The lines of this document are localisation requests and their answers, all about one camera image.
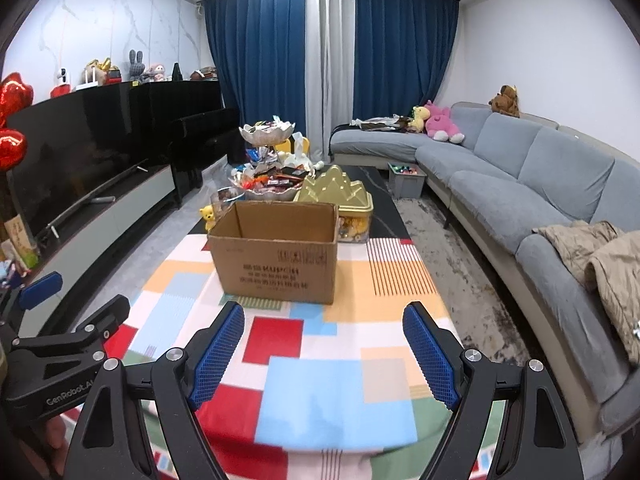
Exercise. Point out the yellow plush toy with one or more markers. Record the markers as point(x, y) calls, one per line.
point(420, 115)

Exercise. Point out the beige quilted jacket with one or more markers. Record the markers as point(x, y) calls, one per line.
point(604, 259)

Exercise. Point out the black upright piano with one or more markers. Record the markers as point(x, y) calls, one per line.
point(185, 125)

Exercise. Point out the red heart balloon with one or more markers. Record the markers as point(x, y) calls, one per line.
point(13, 148)
point(14, 96)

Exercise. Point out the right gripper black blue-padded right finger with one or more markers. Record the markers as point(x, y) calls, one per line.
point(536, 439)

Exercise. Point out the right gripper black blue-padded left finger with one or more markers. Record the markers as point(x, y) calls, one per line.
point(111, 441)

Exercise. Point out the small yellow bear figure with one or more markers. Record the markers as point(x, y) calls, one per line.
point(209, 217)

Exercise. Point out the grey sectional sofa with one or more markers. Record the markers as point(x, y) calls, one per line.
point(508, 179)

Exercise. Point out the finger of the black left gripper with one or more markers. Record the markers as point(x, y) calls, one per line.
point(96, 329)

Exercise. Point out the red heart balloon lower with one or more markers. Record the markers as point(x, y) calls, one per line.
point(13, 148)

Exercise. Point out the black curved television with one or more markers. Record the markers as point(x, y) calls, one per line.
point(75, 143)

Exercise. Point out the tiered white snack bowl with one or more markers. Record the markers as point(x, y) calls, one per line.
point(278, 161)

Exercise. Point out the grey storage bin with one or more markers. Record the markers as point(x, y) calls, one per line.
point(406, 181)

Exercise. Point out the grey white tv cabinet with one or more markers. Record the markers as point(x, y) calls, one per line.
point(88, 242)

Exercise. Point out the brown plush bear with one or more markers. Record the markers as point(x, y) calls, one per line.
point(505, 102)

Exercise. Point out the pink plush toy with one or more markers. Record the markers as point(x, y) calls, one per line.
point(439, 126)

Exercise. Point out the red heart balloon upper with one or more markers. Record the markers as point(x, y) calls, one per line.
point(14, 96)

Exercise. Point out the blue curtain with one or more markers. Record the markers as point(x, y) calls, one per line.
point(258, 47)
point(402, 50)

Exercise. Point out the brown cardboard box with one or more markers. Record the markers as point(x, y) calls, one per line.
point(277, 250)

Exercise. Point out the gold lidded cookie tin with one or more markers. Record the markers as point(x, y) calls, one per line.
point(354, 203)

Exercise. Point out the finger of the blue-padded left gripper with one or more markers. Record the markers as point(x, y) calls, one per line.
point(18, 298)

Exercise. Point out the grey rabbit plush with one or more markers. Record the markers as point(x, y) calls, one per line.
point(136, 66)

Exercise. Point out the grey patterned floor rug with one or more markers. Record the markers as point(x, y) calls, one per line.
point(483, 311)

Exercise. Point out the white sheer curtain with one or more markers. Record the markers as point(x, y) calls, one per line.
point(329, 70)

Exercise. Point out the blue right curtain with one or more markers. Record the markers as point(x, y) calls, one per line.
point(402, 50)

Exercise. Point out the blue left curtain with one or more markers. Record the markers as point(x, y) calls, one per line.
point(258, 47)

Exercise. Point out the clear glass jar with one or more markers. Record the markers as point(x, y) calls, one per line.
point(223, 198)

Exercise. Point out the colourful patchwork table cloth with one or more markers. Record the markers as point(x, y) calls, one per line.
point(311, 391)

